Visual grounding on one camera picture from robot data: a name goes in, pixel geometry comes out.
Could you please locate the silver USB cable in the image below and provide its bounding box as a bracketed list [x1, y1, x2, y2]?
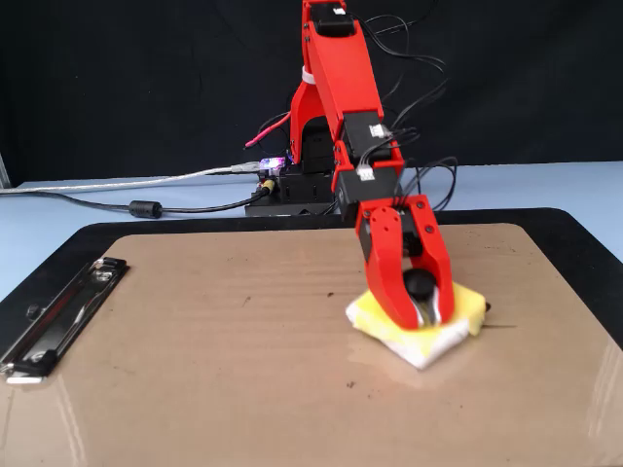
[0, 162, 264, 196]

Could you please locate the yellow sponge with black knob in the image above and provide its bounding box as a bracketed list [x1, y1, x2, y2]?
[345, 269, 491, 372]

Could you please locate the black mat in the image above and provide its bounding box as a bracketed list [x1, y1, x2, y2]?
[0, 207, 623, 351]

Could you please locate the controller board with LED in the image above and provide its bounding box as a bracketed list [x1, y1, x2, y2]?
[257, 156, 287, 177]

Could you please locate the brown clipboard board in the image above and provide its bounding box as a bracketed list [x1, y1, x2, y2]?
[0, 222, 623, 467]

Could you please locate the black backdrop cloth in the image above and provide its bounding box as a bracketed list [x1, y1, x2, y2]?
[0, 0, 623, 189]

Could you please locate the metal clipboard clip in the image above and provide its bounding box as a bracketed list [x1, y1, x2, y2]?
[0, 256, 131, 385]

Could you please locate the black power cable with ferrite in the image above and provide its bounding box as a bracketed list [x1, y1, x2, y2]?
[28, 187, 276, 220]

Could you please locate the pink red wire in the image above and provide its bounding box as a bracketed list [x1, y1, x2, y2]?
[244, 111, 293, 150]

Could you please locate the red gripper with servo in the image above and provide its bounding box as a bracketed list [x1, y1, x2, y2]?
[357, 194, 457, 331]

